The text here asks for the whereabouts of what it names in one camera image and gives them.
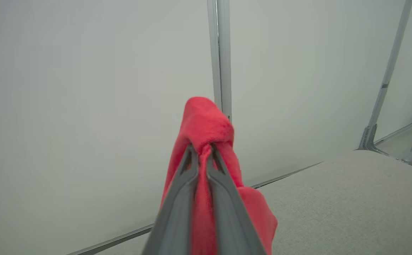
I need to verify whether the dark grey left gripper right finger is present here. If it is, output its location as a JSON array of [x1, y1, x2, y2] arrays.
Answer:
[[206, 143, 267, 255]]

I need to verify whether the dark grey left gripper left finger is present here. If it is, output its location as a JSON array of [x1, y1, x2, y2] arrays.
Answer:
[[141, 143, 200, 255]]

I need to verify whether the red white basketball jersey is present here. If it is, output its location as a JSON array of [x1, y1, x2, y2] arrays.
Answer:
[[160, 96, 278, 255]]

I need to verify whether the grey wall base rail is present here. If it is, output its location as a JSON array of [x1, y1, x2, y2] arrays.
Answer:
[[66, 161, 325, 255]]

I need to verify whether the grey metal frame rail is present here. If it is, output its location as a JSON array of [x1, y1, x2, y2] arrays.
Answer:
[[374, 117, 412, 146]]

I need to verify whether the grey wall panel joint post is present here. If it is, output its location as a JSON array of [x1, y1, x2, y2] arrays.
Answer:
[[207, 0, 232, 123]]

